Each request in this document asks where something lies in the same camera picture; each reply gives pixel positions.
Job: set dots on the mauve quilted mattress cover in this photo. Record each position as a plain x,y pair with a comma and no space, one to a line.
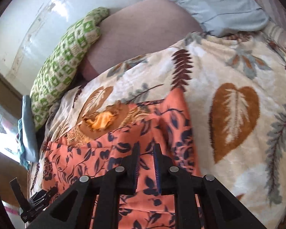
138,33

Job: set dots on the light blue pillowcase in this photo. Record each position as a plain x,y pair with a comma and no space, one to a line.
219,7

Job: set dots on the green patterned pillow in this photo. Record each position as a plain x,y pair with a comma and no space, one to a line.
64,59

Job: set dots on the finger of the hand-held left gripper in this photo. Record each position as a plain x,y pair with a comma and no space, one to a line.
17,192
39,202

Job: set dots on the blue-grey hanging cloth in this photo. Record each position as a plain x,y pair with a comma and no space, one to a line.
29,128

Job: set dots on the brown wooden window frame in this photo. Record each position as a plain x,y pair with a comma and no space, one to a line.
7,81

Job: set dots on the striped maroon bed sheet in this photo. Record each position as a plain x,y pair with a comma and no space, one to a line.
274,7

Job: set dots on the yellow cloth piece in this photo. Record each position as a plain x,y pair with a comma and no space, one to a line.
101,121

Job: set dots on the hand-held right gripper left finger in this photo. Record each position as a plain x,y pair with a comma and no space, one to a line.
135,165

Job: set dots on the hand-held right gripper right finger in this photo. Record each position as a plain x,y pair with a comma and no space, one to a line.
157,169

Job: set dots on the orange floral garment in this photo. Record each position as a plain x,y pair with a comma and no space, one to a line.
124,133

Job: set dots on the cream leaf-print fleece blanket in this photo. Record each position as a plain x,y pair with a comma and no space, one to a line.
228,81

